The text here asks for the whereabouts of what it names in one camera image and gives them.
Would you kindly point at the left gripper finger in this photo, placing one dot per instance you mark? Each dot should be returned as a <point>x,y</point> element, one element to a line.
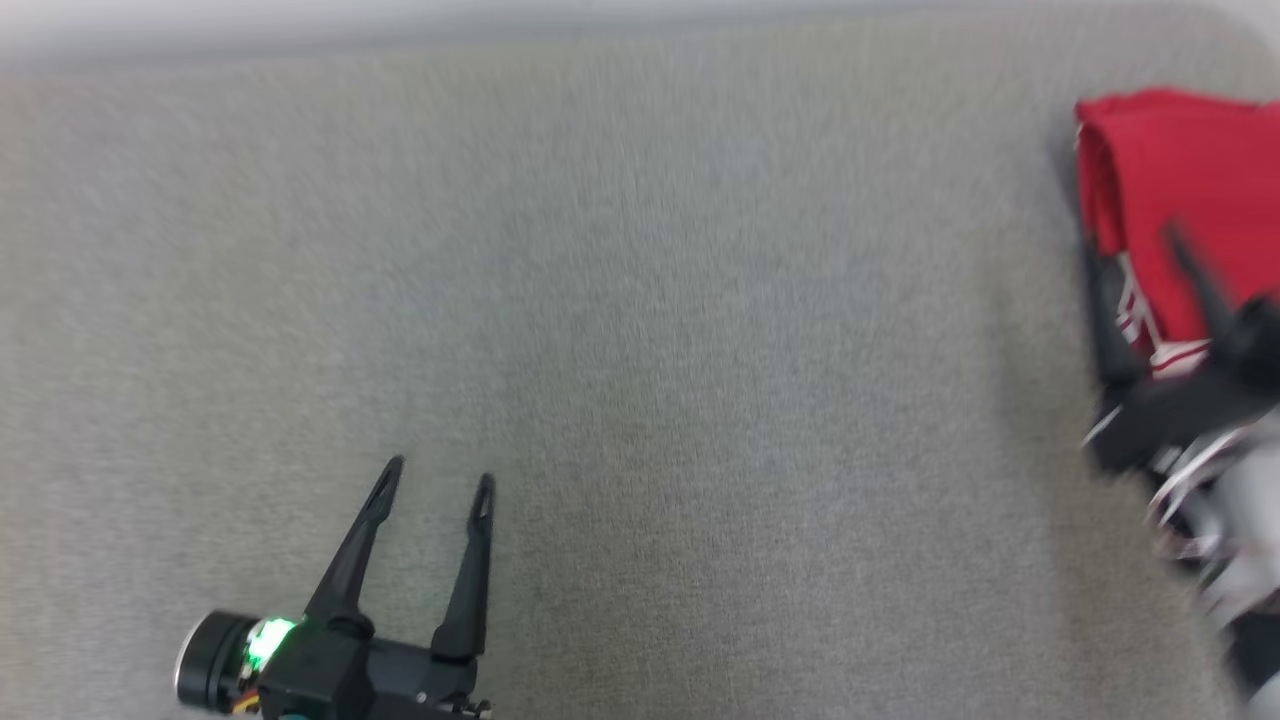
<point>350,570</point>
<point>470,590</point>

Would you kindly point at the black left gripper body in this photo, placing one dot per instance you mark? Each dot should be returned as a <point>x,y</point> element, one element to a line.
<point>360,680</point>

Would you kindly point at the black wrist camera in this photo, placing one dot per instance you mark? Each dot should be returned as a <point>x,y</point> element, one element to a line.
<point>215,660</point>

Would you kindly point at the red basketball jersey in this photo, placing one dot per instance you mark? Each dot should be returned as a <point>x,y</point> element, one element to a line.
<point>1190,170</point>

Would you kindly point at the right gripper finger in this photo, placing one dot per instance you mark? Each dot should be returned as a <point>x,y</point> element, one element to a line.
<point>1205,295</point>
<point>1112,330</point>

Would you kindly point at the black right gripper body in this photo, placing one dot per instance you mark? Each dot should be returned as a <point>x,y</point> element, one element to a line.
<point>1190,400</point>

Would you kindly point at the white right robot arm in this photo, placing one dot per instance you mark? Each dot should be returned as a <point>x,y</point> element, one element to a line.
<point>1250,520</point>

